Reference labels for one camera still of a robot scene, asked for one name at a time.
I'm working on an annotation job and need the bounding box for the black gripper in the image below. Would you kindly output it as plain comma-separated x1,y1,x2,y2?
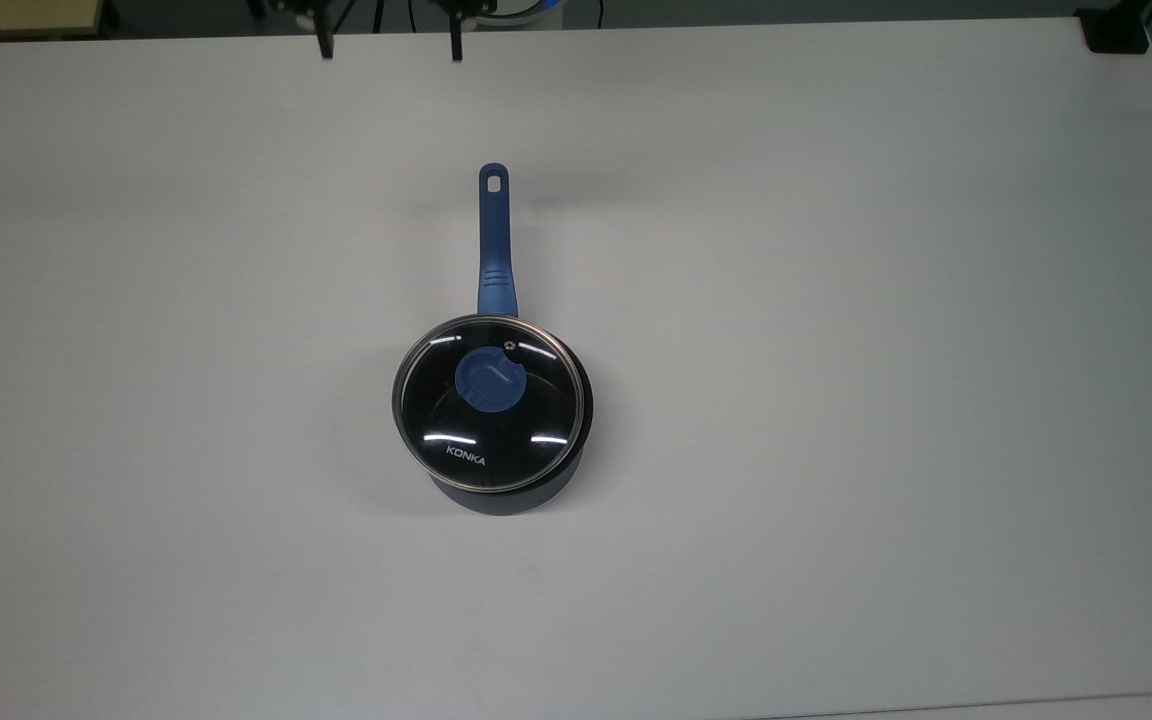
266,0,493,62

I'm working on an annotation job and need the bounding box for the wooden desk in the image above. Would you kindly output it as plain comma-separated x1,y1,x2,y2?
0,0,109,43

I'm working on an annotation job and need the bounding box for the dark blue saucepan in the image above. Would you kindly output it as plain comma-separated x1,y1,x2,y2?
392,163,595,518

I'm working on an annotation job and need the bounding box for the black table clamp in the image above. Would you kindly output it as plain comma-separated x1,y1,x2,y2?
1076,8,1152,55

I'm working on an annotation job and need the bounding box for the glass lid with blue knob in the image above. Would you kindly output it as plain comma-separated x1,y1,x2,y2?
392,314,585,495

